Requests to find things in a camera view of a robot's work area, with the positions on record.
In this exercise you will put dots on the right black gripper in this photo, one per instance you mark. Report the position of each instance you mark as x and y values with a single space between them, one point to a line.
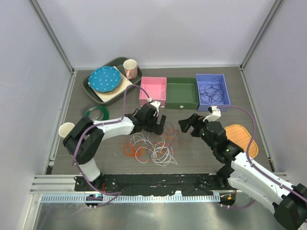
185 124

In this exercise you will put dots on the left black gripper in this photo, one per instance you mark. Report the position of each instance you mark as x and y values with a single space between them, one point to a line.
157 128

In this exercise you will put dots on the green plastic box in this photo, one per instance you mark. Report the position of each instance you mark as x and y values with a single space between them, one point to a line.
181 93

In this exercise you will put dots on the pink plastic box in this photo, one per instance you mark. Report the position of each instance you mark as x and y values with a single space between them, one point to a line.
156 88

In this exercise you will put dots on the blue plastic box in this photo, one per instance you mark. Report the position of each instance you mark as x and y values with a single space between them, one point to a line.
212 90

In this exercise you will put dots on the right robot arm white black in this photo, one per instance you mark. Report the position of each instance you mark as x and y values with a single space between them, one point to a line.
287 202

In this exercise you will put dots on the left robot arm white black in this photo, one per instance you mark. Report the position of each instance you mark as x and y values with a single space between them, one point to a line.
82 140

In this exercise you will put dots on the orange woven mat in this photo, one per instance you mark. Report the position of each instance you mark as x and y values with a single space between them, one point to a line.
239 135

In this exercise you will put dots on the green tape roll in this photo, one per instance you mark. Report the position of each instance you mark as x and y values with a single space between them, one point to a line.
95 112

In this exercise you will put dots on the beige square board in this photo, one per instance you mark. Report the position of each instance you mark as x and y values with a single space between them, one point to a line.
111 95

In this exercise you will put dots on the pink mug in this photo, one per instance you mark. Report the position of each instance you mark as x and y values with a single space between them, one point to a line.
130 67

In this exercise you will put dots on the blue dotted plate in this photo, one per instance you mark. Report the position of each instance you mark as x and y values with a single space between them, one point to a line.
105 79

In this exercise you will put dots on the yellow mug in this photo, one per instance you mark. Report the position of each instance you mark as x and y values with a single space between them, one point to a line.
65 129

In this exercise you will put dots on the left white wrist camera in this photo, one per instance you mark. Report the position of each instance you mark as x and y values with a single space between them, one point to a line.
156 104

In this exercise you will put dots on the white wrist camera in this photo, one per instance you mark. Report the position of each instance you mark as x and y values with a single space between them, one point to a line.
156 104
214 114

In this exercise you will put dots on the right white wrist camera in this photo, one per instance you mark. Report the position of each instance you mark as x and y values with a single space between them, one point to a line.
214 114

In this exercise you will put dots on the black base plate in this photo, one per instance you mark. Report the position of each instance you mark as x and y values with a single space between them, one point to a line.
189 184

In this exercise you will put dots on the white slotted cable duct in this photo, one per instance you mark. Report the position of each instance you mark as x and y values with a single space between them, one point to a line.
95 198

